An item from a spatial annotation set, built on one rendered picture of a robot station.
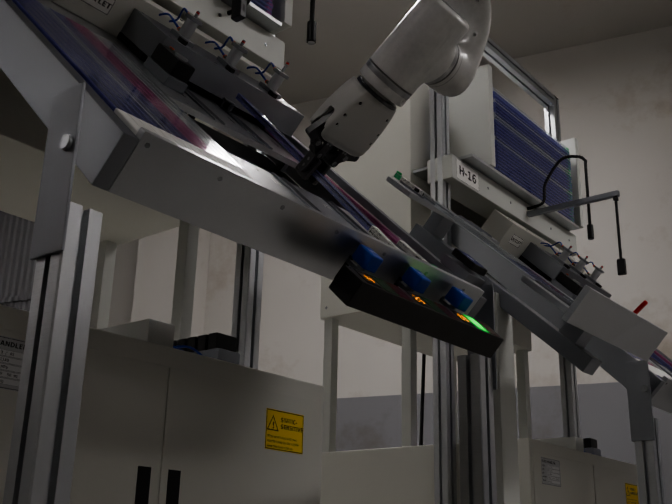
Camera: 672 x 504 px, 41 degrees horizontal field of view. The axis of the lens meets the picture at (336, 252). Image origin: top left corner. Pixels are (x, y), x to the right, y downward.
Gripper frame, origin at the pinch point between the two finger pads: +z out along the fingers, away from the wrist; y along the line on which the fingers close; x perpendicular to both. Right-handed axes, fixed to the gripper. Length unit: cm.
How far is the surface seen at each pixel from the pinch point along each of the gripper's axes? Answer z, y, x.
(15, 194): 49, 11, -47
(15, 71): 5.9, 49.1, 2.0
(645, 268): -2, -283, -84
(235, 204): -1.1, 32.2, 26.9
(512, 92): -18, -269, -197
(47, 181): 4, 53, 28
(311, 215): -3.6, 21.4, 26.5
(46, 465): 17, 52, 51
